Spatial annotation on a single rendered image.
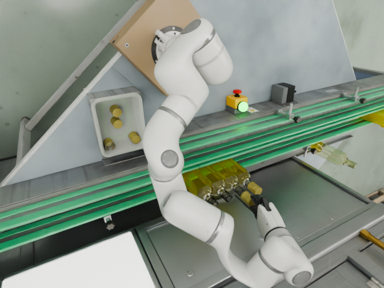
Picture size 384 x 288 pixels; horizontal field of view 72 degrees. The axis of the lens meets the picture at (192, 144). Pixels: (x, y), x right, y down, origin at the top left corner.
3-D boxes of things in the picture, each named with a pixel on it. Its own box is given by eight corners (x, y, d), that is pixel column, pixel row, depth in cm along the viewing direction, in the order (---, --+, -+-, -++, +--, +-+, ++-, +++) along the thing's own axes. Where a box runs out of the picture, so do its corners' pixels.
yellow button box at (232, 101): (225, 109, 126) (234, 114, 120) (226, 94, 122) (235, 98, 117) (237, 107, 129) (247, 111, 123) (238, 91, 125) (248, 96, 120)
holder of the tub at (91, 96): (100, 160, 106) (104, 169, 100) (86, 93, 93) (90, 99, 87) (142, 149, 113) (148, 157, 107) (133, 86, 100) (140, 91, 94)
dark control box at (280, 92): (269, 99, 137) (281, 104, 131) (271, 84, 133) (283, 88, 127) (281, 96, 140) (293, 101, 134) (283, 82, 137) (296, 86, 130)
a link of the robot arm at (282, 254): (258, 279, 61) (283, 250, 59) (242, 244, 71) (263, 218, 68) (303, 292, 67) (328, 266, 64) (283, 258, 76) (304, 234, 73)
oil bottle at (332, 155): (306, 149, 148) (350, 172, 128) (307, 140, 146) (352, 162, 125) (312, 147, 151) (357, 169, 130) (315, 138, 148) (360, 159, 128)
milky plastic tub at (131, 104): (98, 149, 104) (102, 159, 97) (85, 93, 93) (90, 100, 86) (140, 139, 111) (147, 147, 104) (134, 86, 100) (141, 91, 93)
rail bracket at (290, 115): (273, 114, 125) (295, 124, 114) (275, 99, 121) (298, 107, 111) (279, 112, 126) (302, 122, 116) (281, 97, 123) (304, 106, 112)
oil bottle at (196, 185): (175, 175, 111) (200, 206, 95) (174, 164, 109) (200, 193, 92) (187, 172, 114) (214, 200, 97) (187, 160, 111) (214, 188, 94)
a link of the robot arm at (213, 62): (192, 81, 84) (220, 95, 71) (167, 48, 76) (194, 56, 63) (213, 60, 84) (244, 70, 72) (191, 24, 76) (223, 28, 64)
